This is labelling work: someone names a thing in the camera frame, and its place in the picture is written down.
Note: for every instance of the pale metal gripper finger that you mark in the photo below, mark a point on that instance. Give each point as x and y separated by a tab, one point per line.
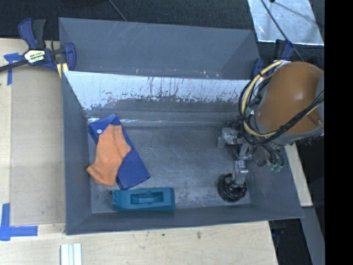
237	172
244	175

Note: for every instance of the black round ribbed object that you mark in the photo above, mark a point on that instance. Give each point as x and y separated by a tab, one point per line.
227	190

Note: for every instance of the grey metal bin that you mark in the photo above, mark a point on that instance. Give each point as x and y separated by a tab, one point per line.
171	159

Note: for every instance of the teal plastic case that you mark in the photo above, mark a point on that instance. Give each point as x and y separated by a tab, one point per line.
143	200

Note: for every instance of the blue flat block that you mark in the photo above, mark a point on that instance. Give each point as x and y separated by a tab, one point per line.
133	167

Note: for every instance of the orange cloth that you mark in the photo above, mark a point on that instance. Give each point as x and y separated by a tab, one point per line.
109	156

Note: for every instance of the pale wood flat board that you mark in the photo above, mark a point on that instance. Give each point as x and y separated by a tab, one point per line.
37	148

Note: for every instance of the black cylinder on white bracket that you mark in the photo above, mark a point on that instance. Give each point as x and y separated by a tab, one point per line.
260	157

